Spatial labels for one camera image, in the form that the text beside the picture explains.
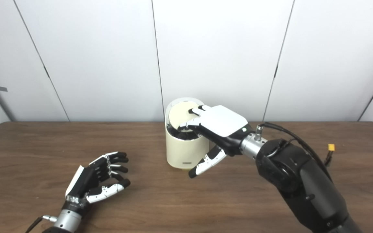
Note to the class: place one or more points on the cream round bin lid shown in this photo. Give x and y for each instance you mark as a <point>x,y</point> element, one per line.
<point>178,113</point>

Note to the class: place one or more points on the grey wall plate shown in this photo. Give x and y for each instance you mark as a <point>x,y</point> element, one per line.
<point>3,89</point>

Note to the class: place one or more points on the black bin liner bag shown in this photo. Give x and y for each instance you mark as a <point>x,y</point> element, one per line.
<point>180,135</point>

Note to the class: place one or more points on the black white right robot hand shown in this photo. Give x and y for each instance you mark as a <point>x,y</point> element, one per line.
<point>222,123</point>

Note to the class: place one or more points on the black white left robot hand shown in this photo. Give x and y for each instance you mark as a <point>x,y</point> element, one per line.
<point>84,181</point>

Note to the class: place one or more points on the cream-colored bin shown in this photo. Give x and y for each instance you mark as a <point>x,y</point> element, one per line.
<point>183,150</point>

